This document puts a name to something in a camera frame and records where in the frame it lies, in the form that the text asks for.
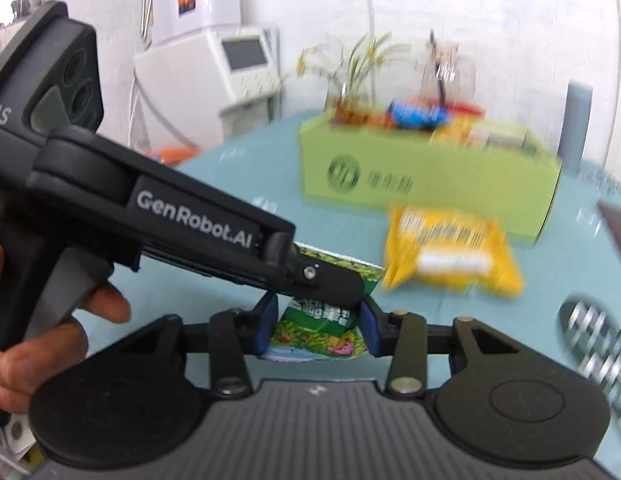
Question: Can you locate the red-edged smartphone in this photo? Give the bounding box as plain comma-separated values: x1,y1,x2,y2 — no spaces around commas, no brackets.
597,200,621,257

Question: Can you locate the green snack packet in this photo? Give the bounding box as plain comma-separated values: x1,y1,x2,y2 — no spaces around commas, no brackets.
262,243,384,363

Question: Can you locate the grey cylindrical bottle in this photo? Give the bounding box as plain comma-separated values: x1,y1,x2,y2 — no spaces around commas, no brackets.
558,80,593,176

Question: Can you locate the yellow snack bag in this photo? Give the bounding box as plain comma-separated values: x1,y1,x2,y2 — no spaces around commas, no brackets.
382,205,525,298

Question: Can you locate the blue snack packet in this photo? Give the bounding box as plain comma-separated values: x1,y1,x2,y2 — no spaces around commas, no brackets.
388,101,448,129

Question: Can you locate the orange snack packet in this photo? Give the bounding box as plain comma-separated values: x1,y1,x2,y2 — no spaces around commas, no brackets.
332,102,395,129

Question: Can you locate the person's left hand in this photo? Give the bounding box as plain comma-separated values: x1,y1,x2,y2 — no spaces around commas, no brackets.
0,246,132,414

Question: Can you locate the white machine with screen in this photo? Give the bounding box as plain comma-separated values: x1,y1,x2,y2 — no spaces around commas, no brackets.
128,26,282,155

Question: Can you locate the green cardboard box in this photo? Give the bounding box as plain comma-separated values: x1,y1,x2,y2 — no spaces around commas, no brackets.
298,114,562,243

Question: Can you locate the clear glass pitcher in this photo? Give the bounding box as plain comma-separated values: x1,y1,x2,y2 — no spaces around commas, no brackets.
420,32,477,106

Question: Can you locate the yellow flower plant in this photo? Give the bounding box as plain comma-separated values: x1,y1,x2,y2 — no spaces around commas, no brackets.
293,32,419,110

